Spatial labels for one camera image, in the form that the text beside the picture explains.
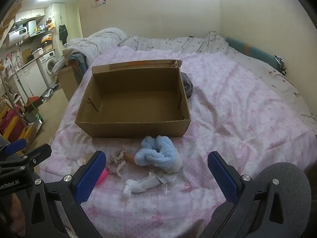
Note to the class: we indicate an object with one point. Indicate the red wall sticker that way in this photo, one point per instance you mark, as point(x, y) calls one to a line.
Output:
point(100, 1)

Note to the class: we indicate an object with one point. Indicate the white kitchen counter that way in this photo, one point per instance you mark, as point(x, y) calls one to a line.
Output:
point(27, 76)

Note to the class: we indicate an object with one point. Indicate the pink round plastic cup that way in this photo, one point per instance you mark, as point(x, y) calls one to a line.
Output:
point(102, 176)

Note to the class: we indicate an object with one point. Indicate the orange box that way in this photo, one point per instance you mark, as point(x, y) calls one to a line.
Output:
point(47, 38)

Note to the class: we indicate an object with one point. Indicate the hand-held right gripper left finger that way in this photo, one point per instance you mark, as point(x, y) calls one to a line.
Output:
point(89, 178)

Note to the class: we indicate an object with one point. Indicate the light blue fluffy sock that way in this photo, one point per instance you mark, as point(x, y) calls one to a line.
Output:
point(156, 153)

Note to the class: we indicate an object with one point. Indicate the dark hanging garment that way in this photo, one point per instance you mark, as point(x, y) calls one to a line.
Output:
point(63, 32)

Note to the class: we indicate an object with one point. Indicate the white wall cabinets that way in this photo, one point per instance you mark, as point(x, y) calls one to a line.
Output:
point(29, 14)

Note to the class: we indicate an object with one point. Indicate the beige lace scrunchie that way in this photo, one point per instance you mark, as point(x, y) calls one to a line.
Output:
point(118, 160)

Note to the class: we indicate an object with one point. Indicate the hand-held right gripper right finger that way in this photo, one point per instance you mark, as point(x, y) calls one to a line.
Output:
point(223, 178)

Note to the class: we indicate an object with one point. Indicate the pink bow printed bedsheet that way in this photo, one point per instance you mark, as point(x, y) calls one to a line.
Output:
point(235, 129)

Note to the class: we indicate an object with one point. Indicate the red plastic crate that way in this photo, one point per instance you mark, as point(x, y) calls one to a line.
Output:
point(10, 121)

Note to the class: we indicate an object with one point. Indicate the white cylindrical appliance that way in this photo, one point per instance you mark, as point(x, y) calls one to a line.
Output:
point(31, 27)

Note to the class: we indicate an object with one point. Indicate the teal pillow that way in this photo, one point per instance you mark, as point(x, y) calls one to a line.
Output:
point(255, 52)

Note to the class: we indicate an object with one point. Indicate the large cardboard carton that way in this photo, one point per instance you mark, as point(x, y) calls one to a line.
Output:
point(68, 81)

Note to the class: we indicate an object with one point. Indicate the dark grey cap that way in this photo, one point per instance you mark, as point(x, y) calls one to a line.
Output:
point(187, 85)

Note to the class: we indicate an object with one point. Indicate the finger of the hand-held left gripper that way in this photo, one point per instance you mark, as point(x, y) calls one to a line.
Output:
point(16, 146)
point(37, 155)

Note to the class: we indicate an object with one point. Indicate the white lace scrunchie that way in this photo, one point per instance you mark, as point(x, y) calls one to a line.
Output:
point(81, 161)

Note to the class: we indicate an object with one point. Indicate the brown cardboard box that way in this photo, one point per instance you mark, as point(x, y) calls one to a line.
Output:
point(133, 104)

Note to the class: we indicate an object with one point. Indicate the white water heater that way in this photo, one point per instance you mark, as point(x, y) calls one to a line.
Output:
point(16, 37)

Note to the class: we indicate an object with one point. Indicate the white washing machine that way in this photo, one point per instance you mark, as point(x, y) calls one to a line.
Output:
point(48, 65)

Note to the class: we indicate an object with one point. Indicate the person's left hand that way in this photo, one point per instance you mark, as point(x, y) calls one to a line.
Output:
point(17, 213)

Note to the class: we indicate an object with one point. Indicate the white sock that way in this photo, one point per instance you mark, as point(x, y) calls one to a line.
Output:
point(138, 186)

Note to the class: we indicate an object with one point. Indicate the tall white cabinet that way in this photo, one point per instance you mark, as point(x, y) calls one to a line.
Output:
point(59, 14)

